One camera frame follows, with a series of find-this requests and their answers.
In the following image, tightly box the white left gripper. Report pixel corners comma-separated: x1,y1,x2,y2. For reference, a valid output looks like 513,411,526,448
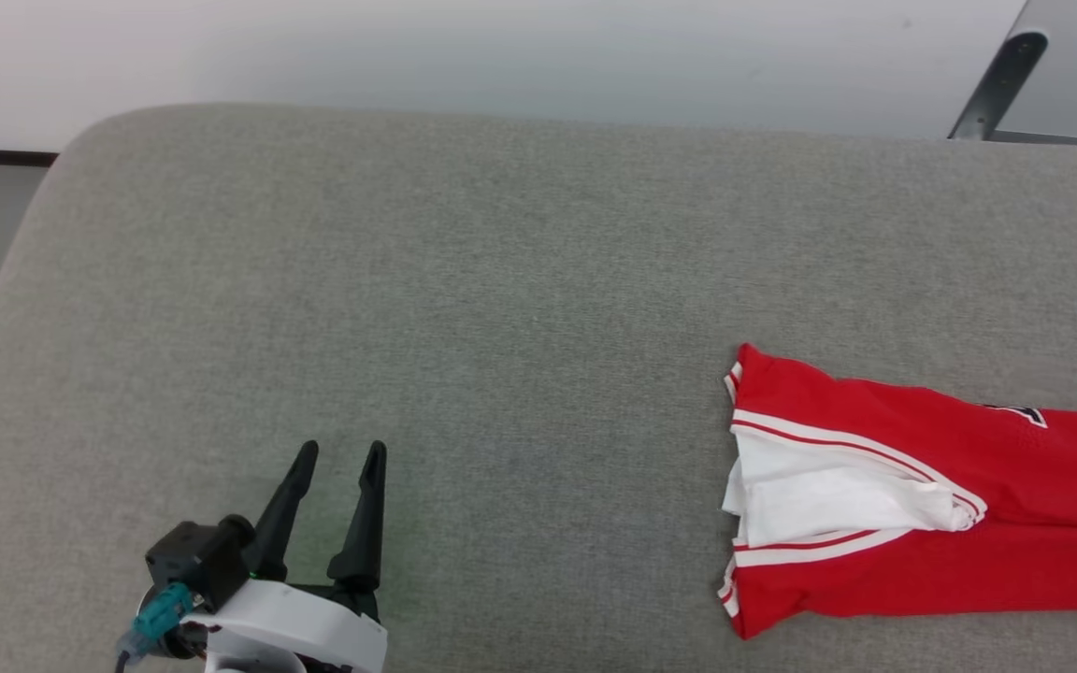
181,440,389,673

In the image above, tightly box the red and white jersey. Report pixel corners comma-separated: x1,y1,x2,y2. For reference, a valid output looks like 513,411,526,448
716,342,1077,642

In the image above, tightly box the grey fabric panel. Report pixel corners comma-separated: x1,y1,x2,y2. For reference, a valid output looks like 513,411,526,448
0,103,1077,673

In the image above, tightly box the teal cable connector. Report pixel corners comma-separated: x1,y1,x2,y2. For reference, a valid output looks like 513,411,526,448
116,580,195,663

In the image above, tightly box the dark grey metal bracket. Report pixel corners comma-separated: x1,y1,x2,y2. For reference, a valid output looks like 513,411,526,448
947,28,1050,142

